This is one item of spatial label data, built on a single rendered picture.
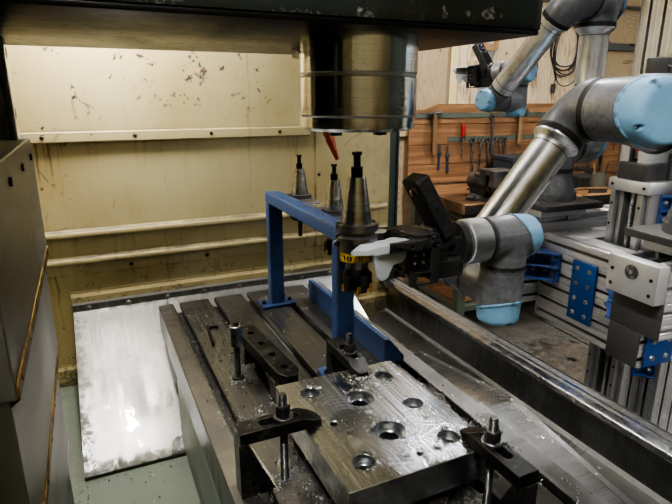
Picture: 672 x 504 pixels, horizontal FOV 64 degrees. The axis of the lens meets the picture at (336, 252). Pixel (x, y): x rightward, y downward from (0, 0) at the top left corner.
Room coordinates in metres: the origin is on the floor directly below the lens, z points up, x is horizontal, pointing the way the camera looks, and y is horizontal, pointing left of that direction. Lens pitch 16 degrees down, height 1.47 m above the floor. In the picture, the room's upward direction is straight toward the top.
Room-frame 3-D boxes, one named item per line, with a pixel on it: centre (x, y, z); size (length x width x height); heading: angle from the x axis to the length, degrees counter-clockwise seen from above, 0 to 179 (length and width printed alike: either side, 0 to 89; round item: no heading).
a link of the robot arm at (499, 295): (0.91, -0.28, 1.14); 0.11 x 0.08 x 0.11; 20
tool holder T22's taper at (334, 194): (1.21, 0.00, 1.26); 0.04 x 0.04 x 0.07
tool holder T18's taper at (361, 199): (0.77, -0.03, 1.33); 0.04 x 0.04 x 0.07
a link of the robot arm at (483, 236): (0.86, -0.22, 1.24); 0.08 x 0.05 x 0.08; 25
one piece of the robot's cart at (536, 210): (1.70, -0.70, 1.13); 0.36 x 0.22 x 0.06; 111
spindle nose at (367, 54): (0.77, -0.03, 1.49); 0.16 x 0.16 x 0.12
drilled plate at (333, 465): (0.75, -0.06, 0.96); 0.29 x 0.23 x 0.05; 25
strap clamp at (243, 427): (0.70, 0.09, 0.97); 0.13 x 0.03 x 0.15; 115
